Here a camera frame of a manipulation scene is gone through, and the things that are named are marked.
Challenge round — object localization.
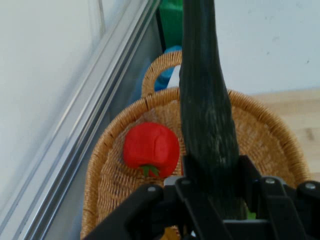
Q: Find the woven wicker basket with handles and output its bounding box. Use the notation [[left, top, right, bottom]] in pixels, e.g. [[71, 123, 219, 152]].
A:
[[80, 51, 312, 240]]

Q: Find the bamboo cutting board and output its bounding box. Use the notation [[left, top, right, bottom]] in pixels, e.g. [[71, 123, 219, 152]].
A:
[[248, 87, 320, 182]]

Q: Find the dark green toy cucumber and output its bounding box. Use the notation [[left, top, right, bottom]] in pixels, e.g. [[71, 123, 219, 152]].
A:
[[179, 0, 247, 222]]

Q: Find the blue foam piece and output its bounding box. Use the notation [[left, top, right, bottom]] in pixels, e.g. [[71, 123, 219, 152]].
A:
[[154, 45, 183, 92]]

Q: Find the aluminium rail along wall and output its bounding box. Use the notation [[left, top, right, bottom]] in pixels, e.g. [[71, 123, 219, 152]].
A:
[[0, 0, 163, 240]]

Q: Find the green container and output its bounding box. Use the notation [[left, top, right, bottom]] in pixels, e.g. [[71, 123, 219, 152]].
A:
[[158, 0, 186, 55]]

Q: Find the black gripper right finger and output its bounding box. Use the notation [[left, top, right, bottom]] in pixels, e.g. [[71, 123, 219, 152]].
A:
[[236, 154, 320, 240]]

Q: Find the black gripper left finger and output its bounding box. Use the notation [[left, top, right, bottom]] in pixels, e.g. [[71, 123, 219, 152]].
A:
[[82, 154, 226, 240]]

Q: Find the red toy tomato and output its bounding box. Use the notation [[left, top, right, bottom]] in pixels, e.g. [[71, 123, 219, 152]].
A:
[[123, 121, 180, 179]]

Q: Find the brown-yellow toy potato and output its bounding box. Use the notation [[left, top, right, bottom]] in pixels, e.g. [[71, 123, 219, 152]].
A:
[[162, 224, 181, 239]]

